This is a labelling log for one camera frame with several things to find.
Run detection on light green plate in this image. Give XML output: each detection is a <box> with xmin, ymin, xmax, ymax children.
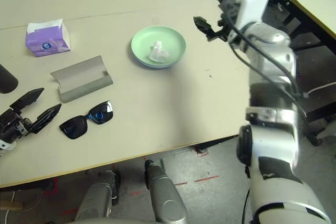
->
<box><xmin>131</xmin><ymin>25</ymin><xmax>187</xmax><ymax>69</ymax></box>

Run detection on grey robot left leg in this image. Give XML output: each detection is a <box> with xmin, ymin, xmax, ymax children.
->
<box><xmin>75</xmin><ymin>170</ymin><xmax>122</xmax><ymax>224</ymax></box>

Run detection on grey glasses case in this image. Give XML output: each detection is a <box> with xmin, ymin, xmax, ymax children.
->
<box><xmin>50</xmin><ymin>55</ymin><xmax>114</xmax><ymax>103</ymax></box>

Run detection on purple tissue pack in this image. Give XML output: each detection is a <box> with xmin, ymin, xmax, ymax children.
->
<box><xmin>25</xmin><ymin>18</ymin><xmax>71</xmax><ymax>58</ymax></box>

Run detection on light grey robot torso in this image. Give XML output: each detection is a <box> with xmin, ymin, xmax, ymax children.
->
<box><xmin>67</xmin><ymin>217</ymin><xmax>158</xmax><ymax>224</ymax></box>

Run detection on wooden plank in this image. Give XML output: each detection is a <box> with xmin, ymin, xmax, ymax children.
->
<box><xmin>0</xmin><ymin>201</ymin><xmax>23</xmax><ymax>210</ymax></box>

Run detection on white tissue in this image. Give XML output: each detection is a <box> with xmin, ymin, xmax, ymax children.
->
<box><xmin>149</xmin><ymin>40</ymin><xmax>169</xmax><ymax>63</ymax></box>

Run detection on grey white machine base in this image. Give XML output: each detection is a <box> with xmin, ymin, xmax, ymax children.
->
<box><xmin>311</xmin><ymin>118</ymin><xmax>336</xmax><ymax>146</ymax></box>

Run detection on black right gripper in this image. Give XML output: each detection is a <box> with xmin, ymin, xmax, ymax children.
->
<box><xmin>193</xmin><ymin>0</ymin><xmax>241</xmax><ymax>42</ymax></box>

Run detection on white curved strip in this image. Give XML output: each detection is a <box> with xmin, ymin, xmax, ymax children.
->
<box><xmin>301</xmin><ymin>81</ymin><xmax>336</xmax><ymax>99</ymax></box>

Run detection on black plastic cup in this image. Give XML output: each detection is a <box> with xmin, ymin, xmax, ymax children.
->
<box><xmin>0</xmin><ymin>63</ymin><xmax>19</xmax><ymax>94</ymax></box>

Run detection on grey robot right leg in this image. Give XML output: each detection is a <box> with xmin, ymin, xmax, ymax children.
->
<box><xmin>144</xmin><ymin>159</ymin><xmax>188</xmax><ymax>224</ymax></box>

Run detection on light blue plate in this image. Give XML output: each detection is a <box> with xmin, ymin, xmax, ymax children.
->
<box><xmin>133</xmin><ymin>56</ymin><xmax>184</xmax><ymax>70</ymax></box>

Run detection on grey robot leg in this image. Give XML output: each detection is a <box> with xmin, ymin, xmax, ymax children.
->
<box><xmin>75</xmin><ymin>170</ymin><xmax>122</xmax><ymax>224</ymax></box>
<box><xmin>144</xmin><ymin>159</ymin><xmax>188</xmax><ymax>224</ymax></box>

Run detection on thin white floor cable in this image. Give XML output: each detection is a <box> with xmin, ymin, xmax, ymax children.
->
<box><xmin>4</xmin><ymin>189</ymin><xmax>44</xmax><ymax>224</ymax></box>

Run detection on red floor tape line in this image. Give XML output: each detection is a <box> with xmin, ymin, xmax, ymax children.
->
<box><xmin>194</xmin><ymin>175</ymin><xmax>220</xmax><ymax>184</ymax></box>

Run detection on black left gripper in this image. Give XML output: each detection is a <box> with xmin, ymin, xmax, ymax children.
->
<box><xmin>0</xmin><ymin>88</ymin><xmax>62</xmax><ymax>145</ymax></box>

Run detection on black sunglasses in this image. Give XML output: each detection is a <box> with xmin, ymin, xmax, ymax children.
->
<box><xmin>59</xmin><ymin>100</ymin><xmax>114</xmax><ymax>140</ymax></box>

